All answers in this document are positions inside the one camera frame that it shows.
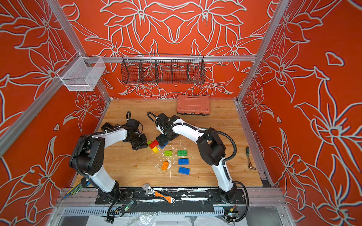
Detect blue lego brick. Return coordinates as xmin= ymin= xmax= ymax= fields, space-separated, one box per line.
xmin=178 ymin=158 xmax=189 ymax=165
xmin=178 ymin=167 xmax=190 ymax=175
xmin=158 ymin=143 xmax=168 ymax=149

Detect red lego brick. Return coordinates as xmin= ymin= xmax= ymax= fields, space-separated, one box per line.
xmin=149 ymin=140 xmax=159 ymax=149

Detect yellow lego brick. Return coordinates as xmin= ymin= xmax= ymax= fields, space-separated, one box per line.
xmin=152 ymin=147 xmax=159 ymax=153

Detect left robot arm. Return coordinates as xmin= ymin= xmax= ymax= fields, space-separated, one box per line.
xmin=69 ymin=111 xmax=149 ymax=202

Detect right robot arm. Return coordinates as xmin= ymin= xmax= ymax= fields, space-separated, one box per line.
xmin=147 ymin=112 xmax=249 ymax=224

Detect lime lego brick centre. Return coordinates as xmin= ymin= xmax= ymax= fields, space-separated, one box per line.
xmin=164 ymin=150 xmax=173 ymax=157

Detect green lego brick centre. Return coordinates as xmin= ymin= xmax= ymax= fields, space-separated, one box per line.
xmin=177 ymin=150 xmax=188 ymax=156

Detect orange lego brick front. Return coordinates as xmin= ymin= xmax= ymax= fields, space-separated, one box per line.
xmin=161 ymin=161 xmax=169 ymax=170

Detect blue lego brick front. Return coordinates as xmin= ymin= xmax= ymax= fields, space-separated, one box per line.
xmin=178 ymin=167 xmax=190 ymax=175

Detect small black box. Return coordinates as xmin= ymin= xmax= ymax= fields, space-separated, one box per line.
xmin=100 ymin=122 xmax=114 ymax=131

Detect red plastic tool case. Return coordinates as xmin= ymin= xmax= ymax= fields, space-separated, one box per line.
xmin=176 ymin=95 xmax=211 ymax=115

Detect clear plastic bin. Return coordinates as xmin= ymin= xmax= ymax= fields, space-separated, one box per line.
xmin=57 ymin=57 xmax=106 ymax=92

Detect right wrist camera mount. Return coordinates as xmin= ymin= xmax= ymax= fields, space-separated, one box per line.
xmin=156 ymin=122 xmax=164 ymax=134

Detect orange handled adjustable wrench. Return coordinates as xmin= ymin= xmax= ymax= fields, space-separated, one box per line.
xmin=143 ymin=184 xmax=176 ymax=204

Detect black wire basket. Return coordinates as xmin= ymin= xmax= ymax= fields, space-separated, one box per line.
xmin=121 ymin=54 xmax=206 ymax=85

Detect green handled pliers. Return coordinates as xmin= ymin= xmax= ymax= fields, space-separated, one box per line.
xmin=246 ymin=147 xmax=256 ymax=170

